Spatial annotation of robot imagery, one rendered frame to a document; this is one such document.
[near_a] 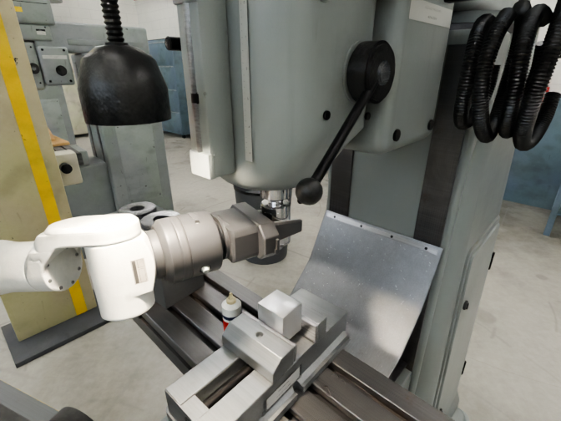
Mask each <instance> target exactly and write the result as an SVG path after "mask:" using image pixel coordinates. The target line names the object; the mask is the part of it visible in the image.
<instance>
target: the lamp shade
mask: <svg viewBox="0 0 561 421"><path fill-rule="evenodd" d="M77 90H78V96H79V100H80V104H81V108H82V111H83V118H84V122H85V124H91V125H100V126H124V125H138V124H153V123H158V122H163V121H166V120H169V119H171V112H170V105H169V92H168V87H167V84H166V82H165V81H164V77H163V75H162V73H161V72H160V69H159V66H158V64H157V62H156V60H155V59H154V58H152V57H151V56H149V55H148V54H147V53H146V52H144V51H143V50H141V49H140V48H138V47H134V46H129V44H128V43H116V42H107V43H105V45H101V46H95V47H94V48H93V49H92V50H90V51H89V52H88V53H87V54H86V55H84V56H83V57H82V58H81V59H80V66H79V74H78V88H77Z"/></svg>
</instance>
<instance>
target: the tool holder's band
mask: <svg viewBox="0 0 561 421"><path fill-rule="evenodd" d="M260 208H261V210H262V211H264V212H265V213H269V214H282V213H286V212H287V211H289V210H290V209H291V203H290V202H289V201H288V200H287V199H286V200H283V203H281V204H279V205H272V204H270V203H269V202H268V200H263V201H262V202H261V203H260Z"/></svg>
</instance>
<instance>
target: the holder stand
mask: <svg viewBox="0 0 561 421"><path fill-rule="evenodd" d="M113 214H131V215H134V216H136V217H138V218H139V224H140V228H141V230H142V231H143V232H145V231H149V230H151V226H152V225H153V224H154V222H155V221H156V220H158V219H162V218H166V217H171V216H178V215H180V214H179V213H178V212H175V211H170V210H166V209H164V208H162V207H159V206H157V205H156V204H154V203H151V202H147V201H145V202H134V203H131V204H127V205H124V206H122V207H121V208H120V209H119V210H117V211H115V212H112V213H109V214H107V215H113ZM204 285H205V280H204V274H203V275H200V276H196V277H193V278H190V279H187V280H184V281H181V282H176V283H174V284H171V283H169V282H167V281H166V280H165V279H164V278H160V279H157V280H156V279H155V283H154V288H153V290H154V298H155V301H156V302H157V303H158V304H159V305H161V306H162V307H164V308H166V309H167V308H169V307H171V306H173V305H174V304H175V303H176V302H179V301H180V300H182V299H183V298H185V297H187V296H188V295H189V294H191V293H193V292H195V291H196V290H198V289H200V288H201V287H202V286H204Z"/></svg>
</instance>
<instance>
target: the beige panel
mask: <svg viewBox="0 0 561 421"><path fill-rule="evenodd" d="M70 218H73V217H72V213H71V210H70V207H69V203H68V198H67V196H66V192H65V189H64V186H63V181H62V177H61V174H60V171H59V168H58V162H57V159H56V156H55V153H54V149H53V144H52V141H51V138H50V134H49V132H48V126H47V123H46V119H45V117H44V113H43V108H42V105H41V102H40V98H39V95H38V90H37V87H36V84H35V80H34V77H33V72H32V69H31V65H30V63H29V59H28V54H27V50H26V48H25V44H24V41H23V36H22V33H21V29H20V26H19V23H18V18H17V14H16V11H15V8H14V5H13V0H0V240H7V241H17V242H21V241H35V239H36V237H37V236H38V235H39V234H41V233H43V232H44V231H45V230H46V229H47V228H48V226H49V225H51V224H53V223H55V222H58V221H62V220H66V219H70ZM81 256H82V261H83V265H82V271H81V273H80V276H79V278H78V280H77V281H76V282H75V284H74V285H73V286H72V287H70V288H69V289H68V290H65V291H61V292H11V293H7V294H3V295H0V297H1V299H2V302H3V305H4V307H5V309H6V312H7V314H8V317H9V319H10V322H11V323H9V324H7V325H5V326H2V327H1V329H2V331H3V336H4V337H5V340H6V342H7V345H8V348H9V351H10V353H11V355H12V358H13V361H14V363H15V366H16V368H19V367H21V366H22V365H24V364H26V363H29V362H31V361H32V360H34V359H36V358H39V357H41V356H42V355H44V354H46V353H49V352H51V351H52V350H54V349H56V348H58V347H61V346H63V345H64V344H66V343H68V342H71V341H73V340H75V339H77V338H79V337H82V336H83V335H85V334H87V333H89V332H92V331H93V330H95V329H97V328H99V327H102V326H103V325H105V324H107V323H109V322H110V321H107V320H104V319H103V318H102V317H101V314H100V310H99V305H98V301H97V297H96V294H95V290H94V289H92V286H91V282H90V280H89V276H88V271H87V267H86V265H85V261H84V258H83V253H82V250H81Z"/></svg>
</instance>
